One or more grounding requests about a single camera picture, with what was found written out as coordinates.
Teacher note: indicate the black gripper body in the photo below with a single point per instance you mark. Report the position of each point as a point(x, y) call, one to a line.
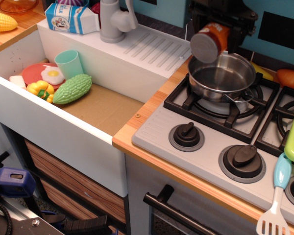
point(229, 13)

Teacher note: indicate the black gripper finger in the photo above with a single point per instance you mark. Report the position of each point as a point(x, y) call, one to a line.
point(235, 38)
point(199, 20)

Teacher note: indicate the orange toy bean can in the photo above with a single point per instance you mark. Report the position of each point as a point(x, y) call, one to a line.
point(210, 42)

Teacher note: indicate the stainless steel pot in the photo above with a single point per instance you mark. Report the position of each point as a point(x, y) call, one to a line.
point(227, 79)

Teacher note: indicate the yellow toy banana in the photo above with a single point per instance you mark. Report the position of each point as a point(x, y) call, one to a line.
point(265, 74)

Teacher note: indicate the orange toy carrot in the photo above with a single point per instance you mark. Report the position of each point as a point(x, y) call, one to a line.
point(286, 77)

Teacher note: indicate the grey toy faucet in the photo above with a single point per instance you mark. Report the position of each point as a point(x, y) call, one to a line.
point(115, 22)

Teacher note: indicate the left black stove grate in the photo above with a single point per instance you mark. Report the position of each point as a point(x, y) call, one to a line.
point(235, 122)

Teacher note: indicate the black stove grate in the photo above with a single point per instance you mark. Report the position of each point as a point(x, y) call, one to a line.
point(235, 122)
point(273, 135)

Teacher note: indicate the right black stove grate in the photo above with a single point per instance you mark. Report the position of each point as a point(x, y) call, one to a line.
point(273, 135)

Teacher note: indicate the left black stove knob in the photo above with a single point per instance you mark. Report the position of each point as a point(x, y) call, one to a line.
point(186, 137)

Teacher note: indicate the purple toy item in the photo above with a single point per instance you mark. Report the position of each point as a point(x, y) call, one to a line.
point(73, 2)

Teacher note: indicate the blue white milk carton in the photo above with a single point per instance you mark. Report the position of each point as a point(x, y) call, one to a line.
point(72, 19)

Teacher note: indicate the middle black stove knob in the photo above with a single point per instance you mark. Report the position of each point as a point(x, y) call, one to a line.
point(242, 163)

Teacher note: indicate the grey stove top panel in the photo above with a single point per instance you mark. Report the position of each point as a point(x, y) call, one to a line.
point(153, 136)

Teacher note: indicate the mint green cup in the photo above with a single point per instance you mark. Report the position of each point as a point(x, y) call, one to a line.
point(69, 63)

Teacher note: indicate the green toy bitter gourd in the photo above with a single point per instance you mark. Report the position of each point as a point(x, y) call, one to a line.
point(73, 89)

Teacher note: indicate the white sink basin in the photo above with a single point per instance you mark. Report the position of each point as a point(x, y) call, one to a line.
point(125, 75)

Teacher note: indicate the toy fried egg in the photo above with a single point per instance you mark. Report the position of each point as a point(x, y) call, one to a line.
point(52, 75)

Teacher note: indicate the yellow toy bell pepper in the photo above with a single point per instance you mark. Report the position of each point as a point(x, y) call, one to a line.
point(42, 89)

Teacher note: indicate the red plate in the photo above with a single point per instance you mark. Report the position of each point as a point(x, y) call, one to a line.
point(32, 73)

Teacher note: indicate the orange glass bowl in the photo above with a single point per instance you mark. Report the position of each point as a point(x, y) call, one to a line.
point(17, 7)

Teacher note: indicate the white toy block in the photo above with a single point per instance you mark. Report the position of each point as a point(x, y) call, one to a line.
point(18, 81)

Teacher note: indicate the blue white toy spatula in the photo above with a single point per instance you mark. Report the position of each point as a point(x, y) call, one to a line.
point(272, 221)

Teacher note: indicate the yellow toy corn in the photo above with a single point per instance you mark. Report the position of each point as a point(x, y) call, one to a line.
point(7, 23)

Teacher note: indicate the wooden drawer front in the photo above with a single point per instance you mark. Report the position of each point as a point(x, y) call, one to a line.
point(71, 190)

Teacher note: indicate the black clamp grip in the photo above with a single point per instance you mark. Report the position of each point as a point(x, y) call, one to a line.
point(94, 226)

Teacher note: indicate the blue clamp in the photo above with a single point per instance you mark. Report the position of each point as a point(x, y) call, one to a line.
point(17, 183)

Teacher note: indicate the black oven door handle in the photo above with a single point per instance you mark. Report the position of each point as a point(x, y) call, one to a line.
point(160, 203)

